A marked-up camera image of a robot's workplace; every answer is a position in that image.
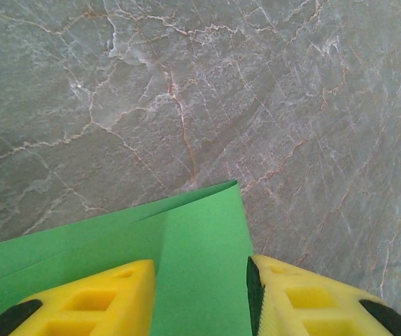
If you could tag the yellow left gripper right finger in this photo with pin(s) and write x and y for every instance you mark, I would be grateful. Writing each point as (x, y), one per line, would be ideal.
(312, 308)

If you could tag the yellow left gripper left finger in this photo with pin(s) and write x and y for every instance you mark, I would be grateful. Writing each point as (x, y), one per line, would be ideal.
(91, 308)

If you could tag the green paper sheet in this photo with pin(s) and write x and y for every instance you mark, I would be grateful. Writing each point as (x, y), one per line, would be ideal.
(200, 262)

